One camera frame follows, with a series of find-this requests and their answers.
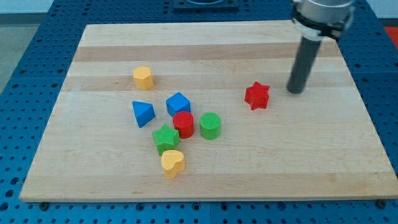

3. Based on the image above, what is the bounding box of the green star block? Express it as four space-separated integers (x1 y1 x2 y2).
152 124 180 156

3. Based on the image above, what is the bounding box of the red star block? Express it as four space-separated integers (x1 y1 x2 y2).
244 82 270 110

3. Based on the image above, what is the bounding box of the green cylinder block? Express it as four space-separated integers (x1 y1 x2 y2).
200 112 221 140

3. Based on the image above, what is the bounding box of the red cylinder block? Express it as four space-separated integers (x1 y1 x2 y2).
173 111 195 139

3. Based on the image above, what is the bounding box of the wooden board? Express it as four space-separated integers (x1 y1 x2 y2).
20 21 397 202

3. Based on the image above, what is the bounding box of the blue cube block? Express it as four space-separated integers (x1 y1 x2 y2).
165 92 191 117

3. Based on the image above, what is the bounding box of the blue triangle block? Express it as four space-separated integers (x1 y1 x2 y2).
132 101 155 128

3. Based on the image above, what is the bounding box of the yellow heart block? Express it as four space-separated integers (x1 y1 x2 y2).
161 150 185 179

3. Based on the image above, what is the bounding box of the yellow hexagon block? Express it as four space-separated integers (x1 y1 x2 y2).
133 66 154 90

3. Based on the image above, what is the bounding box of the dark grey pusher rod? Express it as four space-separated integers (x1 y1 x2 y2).
287 37 321 94

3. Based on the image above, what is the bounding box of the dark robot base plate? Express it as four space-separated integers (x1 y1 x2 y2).
173 0 239 10

